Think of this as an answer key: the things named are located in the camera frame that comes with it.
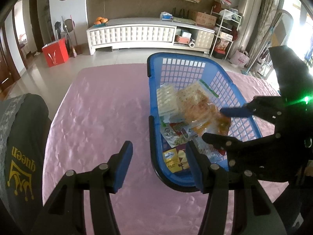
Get purple yellow chips bag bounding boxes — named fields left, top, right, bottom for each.
left=163, top=144, right=190, bottom=174

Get orange snack bar packet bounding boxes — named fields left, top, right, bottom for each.
left=183, top=104, right=231, bottom=136

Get blue striped biscuit packet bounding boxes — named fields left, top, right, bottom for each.
left=193, top=137, right=227, bottom=163

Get green label cracker packet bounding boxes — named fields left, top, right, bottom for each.
left=177, top=80, right=219, bottom=112

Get clear soda cracker packet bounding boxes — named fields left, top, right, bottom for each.
left=156, top=84, right=179, bottom=116

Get blue plastic basket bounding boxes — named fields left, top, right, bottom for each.
left=147, top=52, right=262, bottom=193

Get pink shopping bag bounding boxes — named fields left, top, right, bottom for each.
left=229, top=50, right=250, bottom=69

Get pink quilted tablecloth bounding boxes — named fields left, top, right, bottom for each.
left=42, top=63, right=289, bottom=235

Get white metal shelf rack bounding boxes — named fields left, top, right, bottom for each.
left=210, top=2, right=242, bottom=60

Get cardboard box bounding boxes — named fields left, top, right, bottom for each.
left=193, top=12, right=217, bottom=28

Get blue tissue box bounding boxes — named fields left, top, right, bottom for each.
left=160, top=12, right=174, bottom=21

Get silver standing air conditioner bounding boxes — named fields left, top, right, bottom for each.
left=230, top=0, right=262, bottom=56

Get red gift box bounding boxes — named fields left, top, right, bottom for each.
left=42, top=38, right=69, bottom=67

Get white tufted TV cabinet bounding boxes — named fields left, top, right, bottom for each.
left=86, top=18, right=215, bottom=55

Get oranges on plate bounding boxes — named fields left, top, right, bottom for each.
left=93, top=17, right=108, bottom=25

